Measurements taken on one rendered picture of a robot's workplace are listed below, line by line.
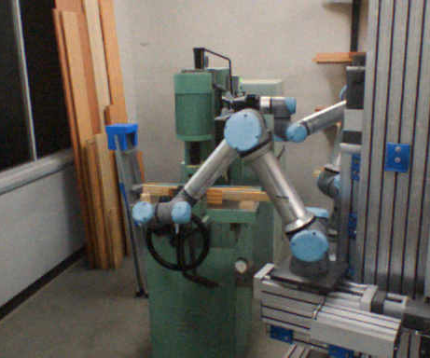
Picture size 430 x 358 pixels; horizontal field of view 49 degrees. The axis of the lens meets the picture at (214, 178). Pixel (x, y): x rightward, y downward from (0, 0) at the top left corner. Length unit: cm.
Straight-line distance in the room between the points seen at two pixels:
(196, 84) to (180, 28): 254
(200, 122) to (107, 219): 169
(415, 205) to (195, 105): 103
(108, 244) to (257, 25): 233
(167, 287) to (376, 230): 108
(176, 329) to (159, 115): 276
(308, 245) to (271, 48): 313
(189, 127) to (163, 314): 94
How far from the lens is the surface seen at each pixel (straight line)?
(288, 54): 446
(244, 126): 146
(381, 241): 182
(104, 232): 373
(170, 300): 242
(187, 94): 218
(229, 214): 217
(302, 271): 172
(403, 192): 175
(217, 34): 459
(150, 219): 166
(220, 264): 227
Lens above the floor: 157
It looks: 14 degrees down
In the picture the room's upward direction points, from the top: 1 degrees counter-clockwise
